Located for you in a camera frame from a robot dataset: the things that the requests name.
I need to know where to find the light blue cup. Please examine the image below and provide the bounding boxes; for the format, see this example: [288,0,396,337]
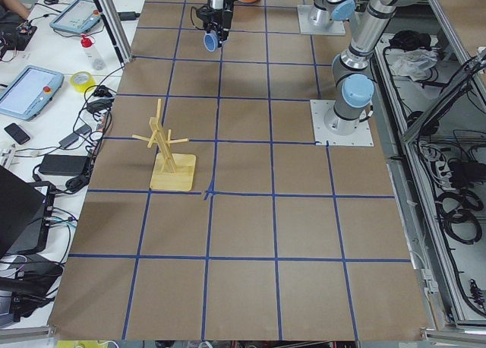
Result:
[203,32,221,52]

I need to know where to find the wooden cup rack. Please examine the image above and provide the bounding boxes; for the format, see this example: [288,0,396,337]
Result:
[132,99,196,191]

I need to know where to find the small black power brick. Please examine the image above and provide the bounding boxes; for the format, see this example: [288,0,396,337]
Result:
[118,11,140,21]

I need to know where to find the red capped squeeze bottle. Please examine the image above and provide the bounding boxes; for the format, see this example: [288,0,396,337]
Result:
[80,34,106,71]

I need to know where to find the far teach pendant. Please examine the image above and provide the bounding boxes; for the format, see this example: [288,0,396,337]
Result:
[49,0,101,34]

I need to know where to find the teach pendant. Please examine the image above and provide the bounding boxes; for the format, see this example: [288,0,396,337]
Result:
[1,65,65,120]
[49,0,101,34]

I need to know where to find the yellow tape roll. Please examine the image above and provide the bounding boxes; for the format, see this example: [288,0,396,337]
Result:
[70,71,96,93]

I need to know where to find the near teach pendant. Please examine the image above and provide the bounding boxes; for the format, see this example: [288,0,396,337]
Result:
[1,65,65,120]

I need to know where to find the crumpled white cloth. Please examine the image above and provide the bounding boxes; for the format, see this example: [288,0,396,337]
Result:
[390,49,438,81]

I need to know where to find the black power adapter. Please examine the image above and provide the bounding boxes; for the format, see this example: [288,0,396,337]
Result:
[39,154,89,176]

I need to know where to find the black smartphone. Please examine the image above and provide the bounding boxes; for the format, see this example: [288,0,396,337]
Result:
[4,123,30,144]

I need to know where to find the black laptop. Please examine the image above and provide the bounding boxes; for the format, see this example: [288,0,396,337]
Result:
[1,167,55,257]

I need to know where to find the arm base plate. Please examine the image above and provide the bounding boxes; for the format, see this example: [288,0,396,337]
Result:
[297,5,346,36]
[310,100,374,147]

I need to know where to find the aluminium frame post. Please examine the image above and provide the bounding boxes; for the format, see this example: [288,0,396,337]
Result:
[93,0,132,65]

